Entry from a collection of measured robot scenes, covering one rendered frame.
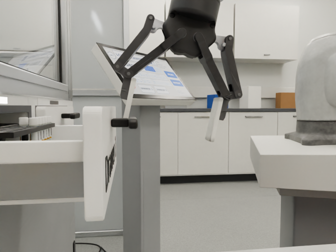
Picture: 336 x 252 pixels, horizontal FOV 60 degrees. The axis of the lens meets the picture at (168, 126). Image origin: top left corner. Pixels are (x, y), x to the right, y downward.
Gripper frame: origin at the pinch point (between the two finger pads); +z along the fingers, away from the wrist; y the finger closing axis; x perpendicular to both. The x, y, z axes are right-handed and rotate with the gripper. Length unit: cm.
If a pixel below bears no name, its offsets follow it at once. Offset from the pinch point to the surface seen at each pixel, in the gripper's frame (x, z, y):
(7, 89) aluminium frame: -0.6, -0.3, 24.4
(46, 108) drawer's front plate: -14.7, 2.2, 22.3
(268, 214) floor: -185, 65, -128
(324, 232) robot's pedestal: -18, 18, -45
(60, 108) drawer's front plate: -26.4, 2.3, 22.3
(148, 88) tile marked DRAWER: -83, -11, 0
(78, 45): -163, -35, 49
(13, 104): -3.4, 1.9, 24.2
